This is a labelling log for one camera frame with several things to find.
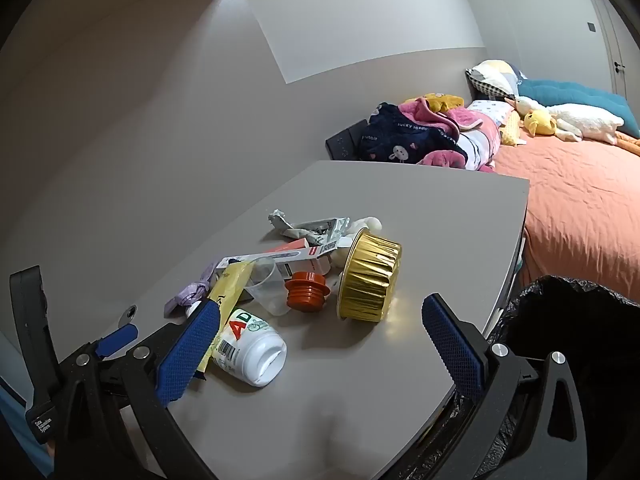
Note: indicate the black wall socket panel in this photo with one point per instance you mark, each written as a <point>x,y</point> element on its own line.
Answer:
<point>361,132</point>
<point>340,146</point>

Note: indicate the orange bed sheet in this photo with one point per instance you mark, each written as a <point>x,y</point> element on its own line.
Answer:
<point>575,200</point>

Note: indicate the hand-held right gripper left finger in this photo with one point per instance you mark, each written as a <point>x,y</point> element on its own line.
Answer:
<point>187,355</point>

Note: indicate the small orange box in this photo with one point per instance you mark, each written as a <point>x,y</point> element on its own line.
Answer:
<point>287,246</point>

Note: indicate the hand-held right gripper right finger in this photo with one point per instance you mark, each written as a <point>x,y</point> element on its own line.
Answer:
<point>452,352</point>

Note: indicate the white plastic bottle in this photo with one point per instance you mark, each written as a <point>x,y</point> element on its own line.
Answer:
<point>252,352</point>

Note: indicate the yellow snack packet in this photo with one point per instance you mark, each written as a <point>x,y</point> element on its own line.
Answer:
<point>231,285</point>

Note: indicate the orange plastic screw cap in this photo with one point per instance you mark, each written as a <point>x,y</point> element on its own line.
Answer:
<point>306,292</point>

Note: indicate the teal cushion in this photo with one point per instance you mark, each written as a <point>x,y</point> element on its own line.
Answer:
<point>575,92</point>

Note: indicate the crumpled silver wrapper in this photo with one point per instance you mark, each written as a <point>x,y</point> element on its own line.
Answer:
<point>307,230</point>

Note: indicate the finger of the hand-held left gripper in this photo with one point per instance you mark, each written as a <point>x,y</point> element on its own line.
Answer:
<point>118,336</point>

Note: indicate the white door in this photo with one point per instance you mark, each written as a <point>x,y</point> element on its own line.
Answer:
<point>617,50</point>

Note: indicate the gold foil baking cup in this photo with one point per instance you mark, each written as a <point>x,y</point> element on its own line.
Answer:
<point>370,280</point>

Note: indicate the yellow duck plush toy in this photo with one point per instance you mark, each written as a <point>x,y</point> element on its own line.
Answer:
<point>540,122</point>

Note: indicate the yellow plush garment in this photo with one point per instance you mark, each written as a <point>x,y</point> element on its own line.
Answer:
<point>442,101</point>

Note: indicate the white thermometer box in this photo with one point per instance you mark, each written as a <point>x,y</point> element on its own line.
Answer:
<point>280,261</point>

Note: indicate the white goose plush toy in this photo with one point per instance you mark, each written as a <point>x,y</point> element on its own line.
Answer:
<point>585,120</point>

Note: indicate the checked patchwork pillow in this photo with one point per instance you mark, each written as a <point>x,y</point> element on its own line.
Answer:
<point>492,77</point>

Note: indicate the black trash bag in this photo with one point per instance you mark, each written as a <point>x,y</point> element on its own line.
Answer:
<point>575,320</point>

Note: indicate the pink fleece garment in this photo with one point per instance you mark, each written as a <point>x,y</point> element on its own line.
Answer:
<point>465,122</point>

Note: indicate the yellow dotted pillow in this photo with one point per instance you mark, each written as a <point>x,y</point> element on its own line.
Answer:
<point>510,130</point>

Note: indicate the knotted purple plastic bag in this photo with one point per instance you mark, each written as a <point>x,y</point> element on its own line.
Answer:
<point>187,294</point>

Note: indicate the white tissue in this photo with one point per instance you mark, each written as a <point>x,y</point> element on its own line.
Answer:
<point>367,222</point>

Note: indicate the clear plastic cup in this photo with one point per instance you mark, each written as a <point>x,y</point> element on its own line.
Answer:
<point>270,290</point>

